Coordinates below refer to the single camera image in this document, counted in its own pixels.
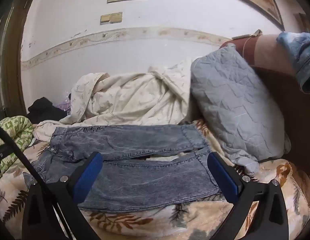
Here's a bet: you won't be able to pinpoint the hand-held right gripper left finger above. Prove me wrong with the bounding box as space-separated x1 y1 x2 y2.
22 152 103 240

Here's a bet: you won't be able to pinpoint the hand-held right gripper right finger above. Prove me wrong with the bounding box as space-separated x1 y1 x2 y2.
207 152 289 240

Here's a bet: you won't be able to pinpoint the grey-blue denim pants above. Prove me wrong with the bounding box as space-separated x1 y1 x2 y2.
23 124 222 214

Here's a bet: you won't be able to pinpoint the green patterned quilt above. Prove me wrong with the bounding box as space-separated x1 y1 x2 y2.
0 115 35 183

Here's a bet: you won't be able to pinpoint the black cloth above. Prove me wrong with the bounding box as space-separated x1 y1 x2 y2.
27 97 68 125

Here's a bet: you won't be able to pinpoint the purple cloth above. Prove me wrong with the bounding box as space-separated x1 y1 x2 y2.
56 101 73 117

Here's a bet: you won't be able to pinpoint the grey quilted pillow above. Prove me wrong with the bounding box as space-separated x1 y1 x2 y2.
190 43 292 177

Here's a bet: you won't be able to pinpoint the leaf-print fleece blanket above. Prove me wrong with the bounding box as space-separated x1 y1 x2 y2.
0 119 310 240

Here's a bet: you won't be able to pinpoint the cream leaf-print duvet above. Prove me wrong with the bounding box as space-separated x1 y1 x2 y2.
32 60 195 143

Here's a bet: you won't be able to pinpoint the brown bed headboard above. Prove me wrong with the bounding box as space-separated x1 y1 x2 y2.
219 34 310 173

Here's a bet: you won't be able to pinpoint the light blue denim garment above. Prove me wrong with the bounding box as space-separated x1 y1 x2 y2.
276 31 310 94

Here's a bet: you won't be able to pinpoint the beige cloth scrap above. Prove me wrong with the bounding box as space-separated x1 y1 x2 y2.
231 29 263 40

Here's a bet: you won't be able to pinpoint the black cable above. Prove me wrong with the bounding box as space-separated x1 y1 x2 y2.
0 124 73 240

